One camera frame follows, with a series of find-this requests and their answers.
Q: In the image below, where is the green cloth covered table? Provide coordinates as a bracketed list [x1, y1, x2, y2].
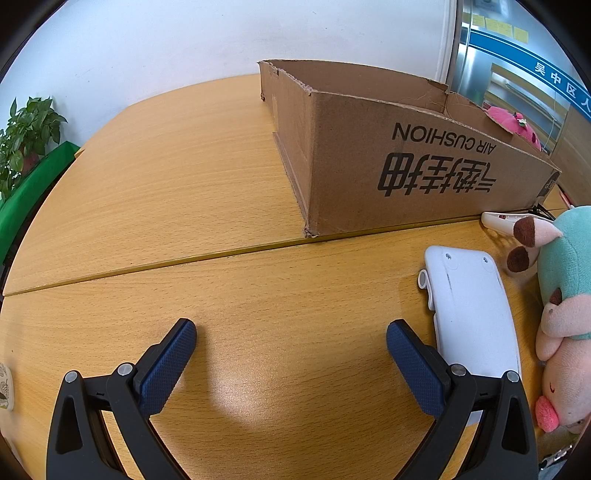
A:
[1, 141, 79, 263]

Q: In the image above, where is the pink bear plush toy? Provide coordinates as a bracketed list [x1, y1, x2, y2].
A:
[486, 106, 542, 151]

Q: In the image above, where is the patterned paper cup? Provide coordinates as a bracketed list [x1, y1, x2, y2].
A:
[0, 363, 15, 411]

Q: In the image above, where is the pig plush toy teal shirt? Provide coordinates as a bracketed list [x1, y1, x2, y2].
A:
[507, 206, 590, 433]

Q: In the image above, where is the brown cardboard box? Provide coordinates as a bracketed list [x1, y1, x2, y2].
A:
[259, 59, 560, 237]

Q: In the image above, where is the potted green plant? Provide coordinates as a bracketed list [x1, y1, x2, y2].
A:
[1, 97, 67, 201]

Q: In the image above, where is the white pink thermometer device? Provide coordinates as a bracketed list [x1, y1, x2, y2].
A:
[481, 211, 543, 236]

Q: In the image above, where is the white power bank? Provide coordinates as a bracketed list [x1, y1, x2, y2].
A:
[417, 244, 523, 428]

